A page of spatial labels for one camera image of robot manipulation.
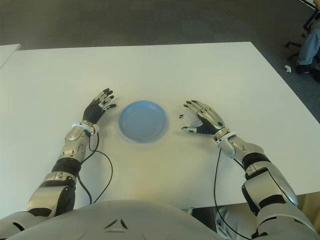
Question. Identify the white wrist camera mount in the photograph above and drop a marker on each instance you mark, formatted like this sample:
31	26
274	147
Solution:
80	124
225	139

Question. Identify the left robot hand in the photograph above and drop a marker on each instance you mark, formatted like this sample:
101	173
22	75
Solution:
92	112

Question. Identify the blue plastic plate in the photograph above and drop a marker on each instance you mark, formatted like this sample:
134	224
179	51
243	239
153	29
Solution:
143	121

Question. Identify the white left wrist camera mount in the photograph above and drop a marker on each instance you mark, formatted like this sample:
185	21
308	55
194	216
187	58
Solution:
80	124

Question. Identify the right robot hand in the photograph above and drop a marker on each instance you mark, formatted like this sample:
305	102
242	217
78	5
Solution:
211	120

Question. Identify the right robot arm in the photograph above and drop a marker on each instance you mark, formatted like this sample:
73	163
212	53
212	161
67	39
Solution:
267	182

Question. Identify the seated person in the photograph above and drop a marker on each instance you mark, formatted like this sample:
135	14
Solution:
308	47

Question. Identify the white side table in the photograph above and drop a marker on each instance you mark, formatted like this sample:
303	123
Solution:
8	53

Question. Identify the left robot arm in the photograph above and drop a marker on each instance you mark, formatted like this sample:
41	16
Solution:
70	147

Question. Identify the small white floor object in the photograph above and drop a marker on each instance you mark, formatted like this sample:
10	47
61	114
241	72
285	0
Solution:
288	68

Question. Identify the grey robot torso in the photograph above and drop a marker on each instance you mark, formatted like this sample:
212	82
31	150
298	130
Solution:
120	215

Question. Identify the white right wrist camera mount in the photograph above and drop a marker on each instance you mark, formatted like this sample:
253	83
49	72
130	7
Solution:
225	139

